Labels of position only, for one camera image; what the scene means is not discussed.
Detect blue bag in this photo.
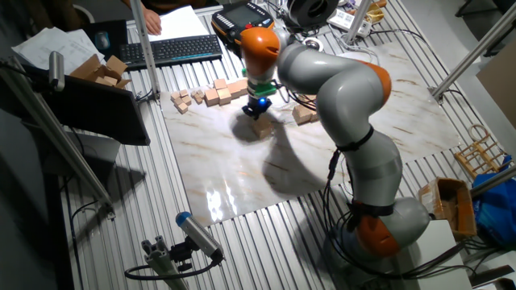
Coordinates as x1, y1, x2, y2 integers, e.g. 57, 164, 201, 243
471, 155, 516, 249

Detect black monitor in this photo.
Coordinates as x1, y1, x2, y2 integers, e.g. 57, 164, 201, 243
23, 74, 152, 147

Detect white marble pattern sheet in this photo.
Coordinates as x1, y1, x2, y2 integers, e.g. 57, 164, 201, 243
160, 41, 463, 227

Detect slanted aluminium pole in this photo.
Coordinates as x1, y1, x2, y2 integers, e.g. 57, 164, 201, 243
0, 56, 118, 221

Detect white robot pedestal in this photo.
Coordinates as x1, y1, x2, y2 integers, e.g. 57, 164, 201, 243
393, 219, 472, 290

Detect aluminium frame post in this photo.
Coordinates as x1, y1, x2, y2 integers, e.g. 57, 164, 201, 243
128, 0, 161, 102
344, 0, 374, 45

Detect silver camera blue cap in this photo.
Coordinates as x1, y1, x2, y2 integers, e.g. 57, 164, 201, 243
175, 211, 225, 263

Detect black camera cable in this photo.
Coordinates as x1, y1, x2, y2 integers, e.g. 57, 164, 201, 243
123, 257, 221, 281

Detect black mouse pad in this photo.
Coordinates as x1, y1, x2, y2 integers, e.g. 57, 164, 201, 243
82, 19, 129, 61

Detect black computer keyboard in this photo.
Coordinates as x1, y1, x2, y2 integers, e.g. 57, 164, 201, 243
119, 34, 223, 72

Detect gold foil packet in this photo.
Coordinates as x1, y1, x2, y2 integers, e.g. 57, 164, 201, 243
364, 2, 386, 25

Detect bare person hand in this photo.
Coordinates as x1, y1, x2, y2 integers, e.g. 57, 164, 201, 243
141, 6, 164, 36

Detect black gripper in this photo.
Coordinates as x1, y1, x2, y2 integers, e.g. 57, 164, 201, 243
241, 96, 273, 122

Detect brown cardboard board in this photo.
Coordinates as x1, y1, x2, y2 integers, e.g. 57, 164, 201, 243
475, 38, 516, 130

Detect dark computer mouse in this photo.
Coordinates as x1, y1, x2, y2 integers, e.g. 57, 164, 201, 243
94, 31, 111, 50

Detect white cable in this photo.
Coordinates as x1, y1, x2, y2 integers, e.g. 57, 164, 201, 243
334, 34, 382, 65

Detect small wooden rack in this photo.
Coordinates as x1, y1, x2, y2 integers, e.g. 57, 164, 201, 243
454, 123, 510, 180

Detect silver depth camera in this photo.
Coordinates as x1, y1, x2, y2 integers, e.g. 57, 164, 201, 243
48, 51, 66, 93

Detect black filament spool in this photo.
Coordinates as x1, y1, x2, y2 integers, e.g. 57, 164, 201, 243
281, 0, 340, 29

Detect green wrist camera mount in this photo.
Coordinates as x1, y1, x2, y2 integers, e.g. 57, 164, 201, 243
240, 68, 279, 98

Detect open cardboard box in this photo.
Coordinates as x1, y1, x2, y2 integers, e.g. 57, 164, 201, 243
69, 54, 132, 90

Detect white paper sheet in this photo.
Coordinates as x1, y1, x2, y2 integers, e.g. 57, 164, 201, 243
147, 5, 210, 43

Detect aluminium profile camera mount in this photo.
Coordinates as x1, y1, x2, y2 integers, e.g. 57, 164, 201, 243
140, 235, 190, 290

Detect aluminium frame bar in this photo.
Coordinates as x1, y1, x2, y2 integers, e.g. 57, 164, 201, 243
469, 164, 516, 198
429, 3, 516, 104

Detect black orange teach pendant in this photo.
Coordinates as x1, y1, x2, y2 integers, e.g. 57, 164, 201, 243
210, 2, 276, 53

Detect printed paper stack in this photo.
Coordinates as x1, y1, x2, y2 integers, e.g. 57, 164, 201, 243
10, 27, 106, 76

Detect white power strip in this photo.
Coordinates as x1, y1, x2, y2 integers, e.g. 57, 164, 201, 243
326, 7, 372, 39

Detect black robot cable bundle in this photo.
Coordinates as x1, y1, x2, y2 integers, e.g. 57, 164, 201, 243
272, 78, 485, 283

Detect orange cardboard box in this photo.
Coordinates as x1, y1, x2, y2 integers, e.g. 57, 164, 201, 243
417, 176, 478, 241

